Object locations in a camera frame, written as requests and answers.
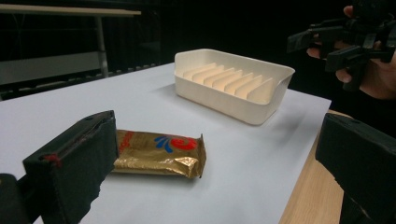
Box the gold snack bar packet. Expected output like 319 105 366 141
112 129 207 179

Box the background table with metal leg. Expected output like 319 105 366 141
0 3 142 78

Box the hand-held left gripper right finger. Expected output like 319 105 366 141
315 112 396 224

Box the white table mat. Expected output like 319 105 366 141
0 62 332 224

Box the cream tray with dividers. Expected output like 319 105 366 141
173 48 296 127

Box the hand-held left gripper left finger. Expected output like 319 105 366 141
22 109 120 224

